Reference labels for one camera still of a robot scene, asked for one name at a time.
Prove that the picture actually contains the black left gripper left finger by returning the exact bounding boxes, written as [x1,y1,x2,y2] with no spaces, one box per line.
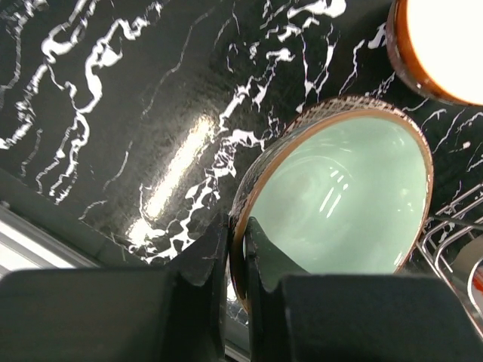
[1,213,229,361]

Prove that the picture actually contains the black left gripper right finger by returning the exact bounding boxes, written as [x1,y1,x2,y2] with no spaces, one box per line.
[245,218,482,361]

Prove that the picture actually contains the grey geometric patterned bowl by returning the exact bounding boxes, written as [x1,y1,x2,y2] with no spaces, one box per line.
[229,95,434,307]

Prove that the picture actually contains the teal bird patterned bowl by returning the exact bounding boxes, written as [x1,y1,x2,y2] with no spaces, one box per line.
[241,112,433,276]

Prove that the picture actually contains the wire dish rack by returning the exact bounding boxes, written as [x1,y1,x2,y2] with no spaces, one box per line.
[417,186,483,280]

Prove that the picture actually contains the orange bowl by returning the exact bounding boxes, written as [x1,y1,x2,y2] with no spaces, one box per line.
[386,0,482,106]

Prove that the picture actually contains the red white floral bowl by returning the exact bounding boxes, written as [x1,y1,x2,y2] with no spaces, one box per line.
[467,262,483,309]

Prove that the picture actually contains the aluminium frame rail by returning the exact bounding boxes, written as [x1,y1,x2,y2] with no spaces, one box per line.
[1,202,100,277]

